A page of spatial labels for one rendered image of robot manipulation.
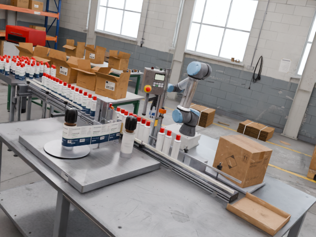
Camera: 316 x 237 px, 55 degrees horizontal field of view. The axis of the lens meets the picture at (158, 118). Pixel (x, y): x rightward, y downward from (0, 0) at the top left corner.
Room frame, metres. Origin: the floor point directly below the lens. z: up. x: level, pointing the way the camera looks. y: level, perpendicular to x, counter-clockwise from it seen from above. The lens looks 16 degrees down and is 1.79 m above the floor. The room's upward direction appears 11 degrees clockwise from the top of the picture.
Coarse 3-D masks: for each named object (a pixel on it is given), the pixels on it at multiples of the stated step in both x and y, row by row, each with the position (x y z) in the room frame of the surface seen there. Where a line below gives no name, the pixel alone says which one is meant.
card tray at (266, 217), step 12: (228, 204) 1.65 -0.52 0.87; (240, 204) 1.74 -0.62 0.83; (252, 204) 1.77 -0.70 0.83; (264, 204) 1.77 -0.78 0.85; (240, 216) 1.59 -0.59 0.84; (252, 216) 1.62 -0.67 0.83; (264, 216) 1.65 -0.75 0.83; (276, 216) 1.68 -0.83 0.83; (288, 216) 1.67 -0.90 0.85; (264, 228) 1.50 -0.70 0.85; (276, 228) 1.49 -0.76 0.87
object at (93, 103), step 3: (93, 96) 2.74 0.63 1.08; (96, 96) 2.74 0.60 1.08; (93, 99) 2.73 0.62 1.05; (93, 102) 2.72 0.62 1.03; (93, 105) 2.72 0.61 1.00; (93, 108) 2.72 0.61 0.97; (90, 111) 2.73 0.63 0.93; (93, 111) 2.72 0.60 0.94; (90, 114) 2.72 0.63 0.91; (93, 114) 2.72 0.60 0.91; (90, 117) 2.72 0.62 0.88; (93, 117) 2.72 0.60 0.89
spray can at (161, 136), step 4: (160, 128) 2.19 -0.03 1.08; (164, 128) 2.19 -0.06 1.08; (160, 132) 2.19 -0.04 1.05; (160, 136) 2.17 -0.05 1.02; (164, 136) 2.19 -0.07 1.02; (160, 140) 2.17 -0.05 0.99; (156, 144) 2.19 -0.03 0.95; (160, 144) 2.17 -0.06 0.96; (156, 148) 2.18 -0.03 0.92; (160, 148) 2.18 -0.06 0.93; (156, 152) 2.18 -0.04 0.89
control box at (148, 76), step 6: (144, 72) 2.41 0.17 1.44; (150, 72) 2.37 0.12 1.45; (156, 72) 2.38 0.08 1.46; (162, 72) 2.39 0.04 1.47; (144, 78) 2.38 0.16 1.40; (150, 78) 2.37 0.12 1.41; (144, 84) 2.36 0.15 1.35; (150, 84) 2.37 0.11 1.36; (144, 90) 2.36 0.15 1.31; (150, 90) 2.37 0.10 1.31; (156, 90) 2.38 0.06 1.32; (162, 90) 2.40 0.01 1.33
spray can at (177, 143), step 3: (177, 135) 2.09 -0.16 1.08; (180, 135) 2.10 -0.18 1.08; (177, 138) 2.09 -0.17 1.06; (180, 138) 2.10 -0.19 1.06; (174, 141) 2.09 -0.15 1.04; (177, 141) 2.08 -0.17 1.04; (180, 141) 2.10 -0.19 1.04; (174, 144) 2.09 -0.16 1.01; (177, 144) 2.08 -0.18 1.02; (174, 147) 2.08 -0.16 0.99; (177, 147) 2.08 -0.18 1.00; (174, 150) 2.08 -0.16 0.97; (177, 150) 2.08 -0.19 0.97; (171, 153) 2.10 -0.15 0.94; (174, 153) 2.08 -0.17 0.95; (177, 153) 2.09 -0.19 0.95; (171, 156) 2.09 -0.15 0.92; (174, 156) 2.08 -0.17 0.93; (177, 156) 2.10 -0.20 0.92
